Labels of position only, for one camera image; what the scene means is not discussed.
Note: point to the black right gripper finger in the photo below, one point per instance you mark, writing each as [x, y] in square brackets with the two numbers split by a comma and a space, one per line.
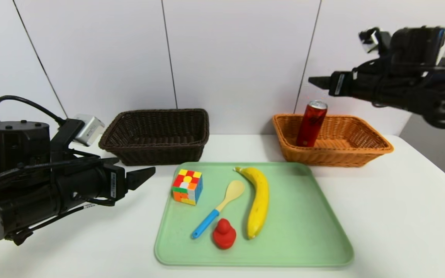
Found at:
[323, 82]

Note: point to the light green plastic tray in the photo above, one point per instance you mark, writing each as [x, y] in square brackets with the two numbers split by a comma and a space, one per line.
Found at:
[303, 231]

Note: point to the yellow banana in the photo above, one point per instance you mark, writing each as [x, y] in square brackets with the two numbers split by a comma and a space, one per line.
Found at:
[259, 200]

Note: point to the red rubber duck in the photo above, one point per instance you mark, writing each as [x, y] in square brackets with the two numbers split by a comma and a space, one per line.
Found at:
[224, 235]

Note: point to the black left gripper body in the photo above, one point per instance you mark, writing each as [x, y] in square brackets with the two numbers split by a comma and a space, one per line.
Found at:
[115, 181]

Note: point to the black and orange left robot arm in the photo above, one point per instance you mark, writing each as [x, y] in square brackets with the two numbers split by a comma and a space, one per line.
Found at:
[21, 200]

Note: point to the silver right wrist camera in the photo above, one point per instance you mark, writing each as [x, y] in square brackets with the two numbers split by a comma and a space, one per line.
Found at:
[368, 38]

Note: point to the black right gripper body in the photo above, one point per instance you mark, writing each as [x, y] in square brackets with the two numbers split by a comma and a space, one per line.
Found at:
[339, 83]

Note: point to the colourful puzzle cube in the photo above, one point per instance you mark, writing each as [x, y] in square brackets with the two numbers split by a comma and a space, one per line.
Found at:
[187, 187]

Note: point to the dark brown wicker basket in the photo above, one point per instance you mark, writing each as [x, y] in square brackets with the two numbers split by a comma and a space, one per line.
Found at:
[157, 143]

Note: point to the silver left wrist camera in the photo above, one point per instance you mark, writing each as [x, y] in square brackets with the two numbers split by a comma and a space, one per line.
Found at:
[90, 129]

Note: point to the orange wicker basket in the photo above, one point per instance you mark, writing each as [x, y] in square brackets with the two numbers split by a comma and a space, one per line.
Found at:
[346, 150]

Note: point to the red soda can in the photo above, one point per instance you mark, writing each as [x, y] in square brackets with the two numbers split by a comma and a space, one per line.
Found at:
[310, 125]

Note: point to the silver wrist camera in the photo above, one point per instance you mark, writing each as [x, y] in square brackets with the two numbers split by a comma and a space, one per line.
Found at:
[90, 129]
[368, 38]

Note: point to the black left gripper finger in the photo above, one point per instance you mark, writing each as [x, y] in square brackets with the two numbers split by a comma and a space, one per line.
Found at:
[137, 177]

